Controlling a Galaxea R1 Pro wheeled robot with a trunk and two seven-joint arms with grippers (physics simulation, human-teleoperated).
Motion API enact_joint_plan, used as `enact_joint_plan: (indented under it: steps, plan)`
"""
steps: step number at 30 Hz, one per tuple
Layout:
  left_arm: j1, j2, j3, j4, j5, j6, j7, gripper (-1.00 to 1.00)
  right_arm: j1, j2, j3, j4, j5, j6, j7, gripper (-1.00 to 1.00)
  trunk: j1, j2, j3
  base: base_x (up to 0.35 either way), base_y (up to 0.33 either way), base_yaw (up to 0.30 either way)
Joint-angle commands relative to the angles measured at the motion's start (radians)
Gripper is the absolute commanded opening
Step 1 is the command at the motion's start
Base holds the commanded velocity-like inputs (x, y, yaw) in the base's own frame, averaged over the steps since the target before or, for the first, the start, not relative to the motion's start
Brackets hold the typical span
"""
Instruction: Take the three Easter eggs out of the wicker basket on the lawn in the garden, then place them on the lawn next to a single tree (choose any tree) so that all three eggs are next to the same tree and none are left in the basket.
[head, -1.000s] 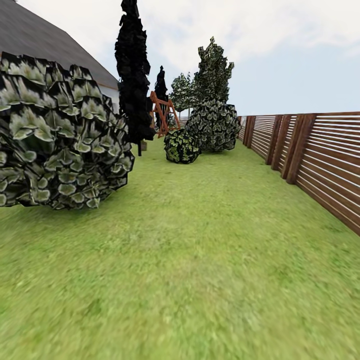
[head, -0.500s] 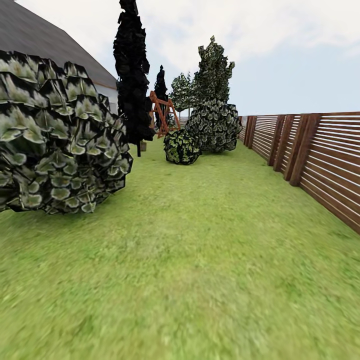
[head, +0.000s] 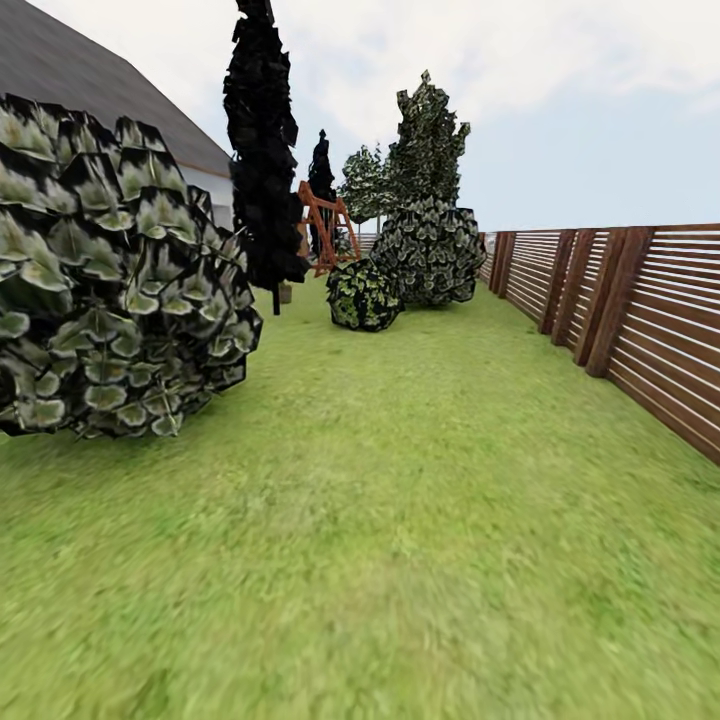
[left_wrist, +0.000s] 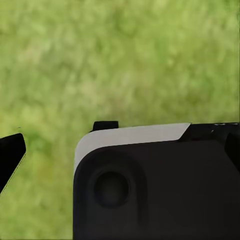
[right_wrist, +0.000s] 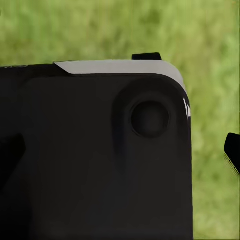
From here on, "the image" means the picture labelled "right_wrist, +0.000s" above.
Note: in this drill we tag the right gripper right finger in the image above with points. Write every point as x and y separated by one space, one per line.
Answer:
232 149

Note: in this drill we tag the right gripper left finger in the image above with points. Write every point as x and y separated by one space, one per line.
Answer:
12 150

